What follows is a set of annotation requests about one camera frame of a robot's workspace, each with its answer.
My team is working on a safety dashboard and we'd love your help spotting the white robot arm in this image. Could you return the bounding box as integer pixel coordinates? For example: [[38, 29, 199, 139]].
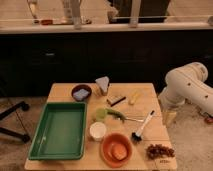
[[158, 62, 213, 126]]

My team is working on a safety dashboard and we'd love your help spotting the green plastic tray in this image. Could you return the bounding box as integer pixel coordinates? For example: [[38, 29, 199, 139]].
[[28, 102, 87, 160]]

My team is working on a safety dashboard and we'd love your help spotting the bunch of dark grapes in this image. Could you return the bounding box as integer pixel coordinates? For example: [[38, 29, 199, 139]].
[[146, 144, 175, 160]]

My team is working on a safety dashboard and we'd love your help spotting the yellow banana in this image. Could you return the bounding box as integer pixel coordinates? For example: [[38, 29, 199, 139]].
[[129, 92, 140, 105]]

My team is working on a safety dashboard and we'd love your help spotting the orange food piece in bowl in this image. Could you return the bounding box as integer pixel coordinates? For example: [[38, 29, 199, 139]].
[[112, 144, 127, 160]]

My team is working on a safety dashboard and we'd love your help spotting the white cup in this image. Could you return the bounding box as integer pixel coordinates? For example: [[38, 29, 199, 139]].
[[89, 122, 107, 141]]

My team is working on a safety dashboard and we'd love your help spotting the orange bowl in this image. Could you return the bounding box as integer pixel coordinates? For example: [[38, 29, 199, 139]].
[[100, 133, 132, 168]]

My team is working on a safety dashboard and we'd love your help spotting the grey wedge block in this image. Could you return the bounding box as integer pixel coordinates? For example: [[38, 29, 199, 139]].
[[95, 76, 109, 95]]

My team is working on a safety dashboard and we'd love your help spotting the dark maroon bowl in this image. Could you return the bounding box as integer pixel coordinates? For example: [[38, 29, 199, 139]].
[[71, 84, 92, 102]]

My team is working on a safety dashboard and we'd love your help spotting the black office chair base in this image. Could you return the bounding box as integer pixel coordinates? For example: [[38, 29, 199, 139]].
[[0, 100, 32, 144]]

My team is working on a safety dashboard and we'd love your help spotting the small red dish on counter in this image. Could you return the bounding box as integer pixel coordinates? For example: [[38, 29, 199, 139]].
[[40, 19, 53, 25]]

